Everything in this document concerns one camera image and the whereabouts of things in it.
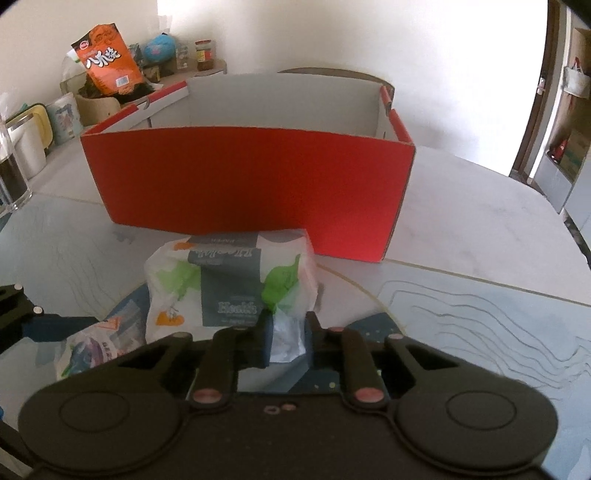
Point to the blue desk globe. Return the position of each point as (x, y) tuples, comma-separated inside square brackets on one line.
[(161, 47)]

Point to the white printed mug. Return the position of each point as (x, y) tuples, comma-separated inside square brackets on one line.
[(64, 120)]

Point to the red cardboard box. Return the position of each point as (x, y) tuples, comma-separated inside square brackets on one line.
[(254, 184)]

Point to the cardboard carton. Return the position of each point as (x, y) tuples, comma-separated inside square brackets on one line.
[(576, 154)]

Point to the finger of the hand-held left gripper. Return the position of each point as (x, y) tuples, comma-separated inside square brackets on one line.
[(60, 327)]

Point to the clear glass jar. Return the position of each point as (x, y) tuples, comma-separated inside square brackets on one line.
[(14, 175)]

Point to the sauce jar red lid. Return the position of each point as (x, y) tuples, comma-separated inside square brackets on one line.
[(205, 55)]

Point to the white tote bag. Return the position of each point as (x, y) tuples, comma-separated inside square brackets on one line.
[(577, 81)]

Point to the blue patterned table mat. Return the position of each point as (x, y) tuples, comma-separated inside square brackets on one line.
[(461, 323)]

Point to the orange snack bag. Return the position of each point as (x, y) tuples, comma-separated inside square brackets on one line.
[(108, 60)]

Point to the white purple snack packet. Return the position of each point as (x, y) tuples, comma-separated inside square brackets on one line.
[(92, 346)]

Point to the red bag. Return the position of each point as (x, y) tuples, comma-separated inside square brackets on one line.
[(557, 151)]

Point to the brown wooden slat chair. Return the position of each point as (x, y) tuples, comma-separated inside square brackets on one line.
[(332, 73)]

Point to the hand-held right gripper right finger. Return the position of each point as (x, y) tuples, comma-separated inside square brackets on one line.
[(310, 337)]

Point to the clear glass cup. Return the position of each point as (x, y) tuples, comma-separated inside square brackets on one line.
[(182, 55)]

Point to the white wall cabinet unit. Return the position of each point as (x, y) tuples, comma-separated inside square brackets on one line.
[(575, 184)]

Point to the white green tissue pack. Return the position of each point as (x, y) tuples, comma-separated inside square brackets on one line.
[(221, 286)]

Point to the white sideboard wooden top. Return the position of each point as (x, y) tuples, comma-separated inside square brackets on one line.
[(212, 67)]

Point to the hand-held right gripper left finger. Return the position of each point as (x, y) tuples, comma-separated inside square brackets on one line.
[(264, 341)]

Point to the white kettle yellow lid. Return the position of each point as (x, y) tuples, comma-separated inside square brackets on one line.
[(27, 143)]

